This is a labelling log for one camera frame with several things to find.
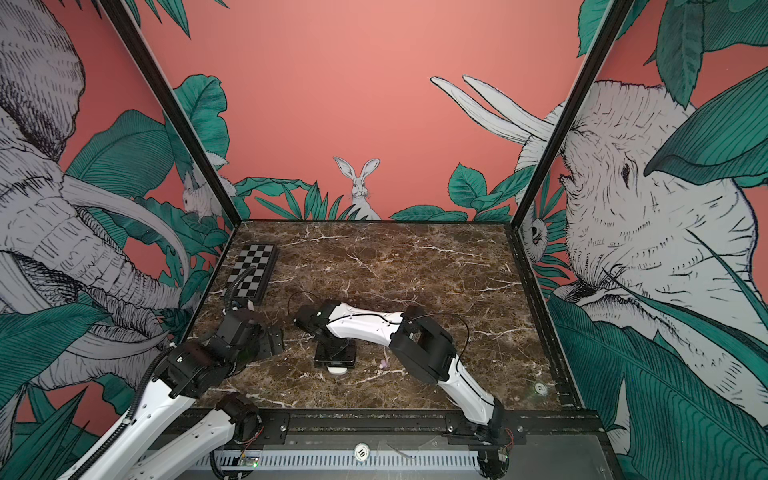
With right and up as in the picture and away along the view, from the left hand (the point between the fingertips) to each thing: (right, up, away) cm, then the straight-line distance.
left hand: (269, 334), depth 74 cm
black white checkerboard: (-15, +19, +31) cm, 39 cm away
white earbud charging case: (+16, -12, +7) cm, 21 cm away
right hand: (+13, -12, +7) cm, 19 cm away
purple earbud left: (+28, -12, +10) cm, 32 cm away
